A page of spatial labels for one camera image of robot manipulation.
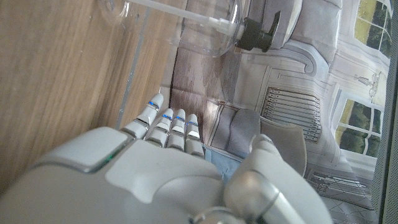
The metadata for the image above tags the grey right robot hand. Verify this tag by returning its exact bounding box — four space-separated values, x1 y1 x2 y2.
0 92 333 224

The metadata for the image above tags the clear dispenser bottle black pump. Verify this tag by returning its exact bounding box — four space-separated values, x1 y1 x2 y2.
99 0 282 58

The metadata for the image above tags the printed living room backdrop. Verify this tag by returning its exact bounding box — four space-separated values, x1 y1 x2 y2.
169 0 392 224

